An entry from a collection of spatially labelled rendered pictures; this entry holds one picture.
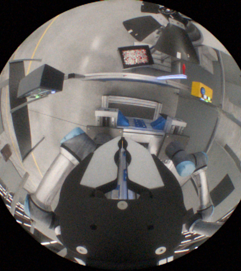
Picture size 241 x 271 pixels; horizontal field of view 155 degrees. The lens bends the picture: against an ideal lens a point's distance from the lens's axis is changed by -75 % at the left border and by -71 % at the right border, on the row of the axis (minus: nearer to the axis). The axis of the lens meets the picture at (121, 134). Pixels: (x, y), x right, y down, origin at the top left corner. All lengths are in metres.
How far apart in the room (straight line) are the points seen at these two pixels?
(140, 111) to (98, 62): 1.03
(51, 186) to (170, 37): 0.78
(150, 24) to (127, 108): 1.15
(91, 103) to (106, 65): 0.67
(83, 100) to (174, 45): 1.52
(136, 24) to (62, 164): 0.84
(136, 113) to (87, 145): 1.09
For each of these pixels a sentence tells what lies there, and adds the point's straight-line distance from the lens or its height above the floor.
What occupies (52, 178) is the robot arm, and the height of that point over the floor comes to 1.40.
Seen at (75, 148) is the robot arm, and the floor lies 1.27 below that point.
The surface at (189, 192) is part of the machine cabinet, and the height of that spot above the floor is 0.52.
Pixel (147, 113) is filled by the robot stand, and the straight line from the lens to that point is 1.43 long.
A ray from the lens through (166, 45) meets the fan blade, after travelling 0.49.
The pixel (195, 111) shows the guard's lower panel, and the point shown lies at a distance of 1.37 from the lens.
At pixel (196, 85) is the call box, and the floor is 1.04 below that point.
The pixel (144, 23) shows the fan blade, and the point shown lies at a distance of 0.69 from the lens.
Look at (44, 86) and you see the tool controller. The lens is 0.45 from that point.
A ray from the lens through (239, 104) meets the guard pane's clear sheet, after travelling 1.03.
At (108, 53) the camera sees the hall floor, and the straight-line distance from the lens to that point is 1.66.
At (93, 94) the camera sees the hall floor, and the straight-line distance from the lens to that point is 1.61.
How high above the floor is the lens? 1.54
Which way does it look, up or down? 61 degrees down
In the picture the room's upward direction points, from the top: 179 degrees counter-clockwise
